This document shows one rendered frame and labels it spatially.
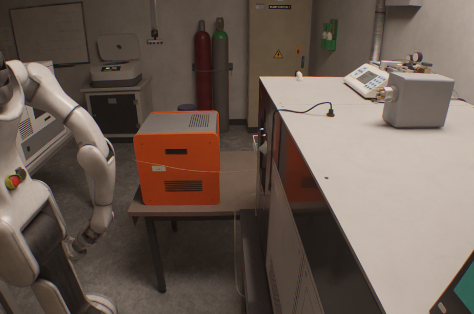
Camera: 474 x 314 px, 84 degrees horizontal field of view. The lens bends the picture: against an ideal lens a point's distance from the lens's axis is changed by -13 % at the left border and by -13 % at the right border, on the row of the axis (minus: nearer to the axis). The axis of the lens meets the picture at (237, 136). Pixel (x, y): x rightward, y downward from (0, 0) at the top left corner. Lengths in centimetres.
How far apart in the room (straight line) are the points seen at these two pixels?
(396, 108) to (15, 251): 100
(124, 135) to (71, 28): 179
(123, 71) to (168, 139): 265
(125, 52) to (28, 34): 160
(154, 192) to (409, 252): 142
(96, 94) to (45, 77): 326
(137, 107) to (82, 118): 316
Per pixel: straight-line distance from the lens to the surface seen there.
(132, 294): 223
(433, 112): 82
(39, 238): 97
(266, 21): 409
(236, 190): 178
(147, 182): 163
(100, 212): 110
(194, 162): 153
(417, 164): 61
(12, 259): 93
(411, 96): 77
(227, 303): 209
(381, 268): 37
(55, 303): 109
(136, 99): 405
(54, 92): 98
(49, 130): 220
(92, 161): 97
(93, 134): 96
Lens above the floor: 169
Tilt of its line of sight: 23 degrees down
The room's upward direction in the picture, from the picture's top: straight up
